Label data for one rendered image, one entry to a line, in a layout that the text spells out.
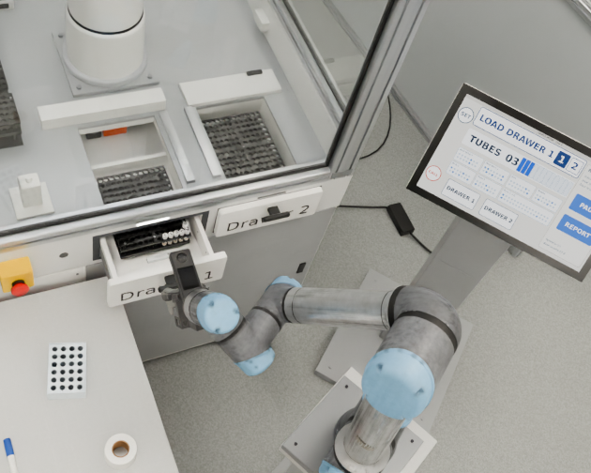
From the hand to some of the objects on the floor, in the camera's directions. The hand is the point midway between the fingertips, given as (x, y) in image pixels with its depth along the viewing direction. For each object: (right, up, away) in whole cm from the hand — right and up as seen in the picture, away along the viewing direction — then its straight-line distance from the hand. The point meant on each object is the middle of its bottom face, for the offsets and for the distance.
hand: (174, 287), depth 183 cm
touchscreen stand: (+65, -30, +108) cm, 130 cm away
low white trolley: (-51, -68, +54) cm, 101 cm away
